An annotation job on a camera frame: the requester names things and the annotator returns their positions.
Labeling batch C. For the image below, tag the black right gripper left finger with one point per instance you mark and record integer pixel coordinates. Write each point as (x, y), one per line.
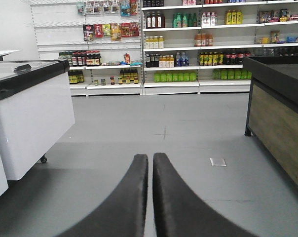
(123, 212)

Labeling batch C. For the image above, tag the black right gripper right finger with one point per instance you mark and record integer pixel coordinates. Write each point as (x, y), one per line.
(179, 212)

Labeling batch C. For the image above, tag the steel floor outlet cover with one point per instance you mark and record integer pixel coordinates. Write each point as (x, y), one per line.
(218, 162)

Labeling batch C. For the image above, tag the wood panel display stand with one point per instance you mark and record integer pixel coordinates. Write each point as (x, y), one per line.
(272, 114)

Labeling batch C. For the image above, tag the far white chest freezer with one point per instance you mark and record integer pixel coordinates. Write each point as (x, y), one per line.
(36, 110)

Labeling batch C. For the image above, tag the red spout sauce pouch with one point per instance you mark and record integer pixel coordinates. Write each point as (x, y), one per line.
(127, 58)

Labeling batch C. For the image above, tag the white store shelving unit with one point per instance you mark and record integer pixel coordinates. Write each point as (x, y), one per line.
(175, 46)

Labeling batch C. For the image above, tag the white height-adjustable desk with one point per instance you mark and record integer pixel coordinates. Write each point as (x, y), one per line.
(6, 52)

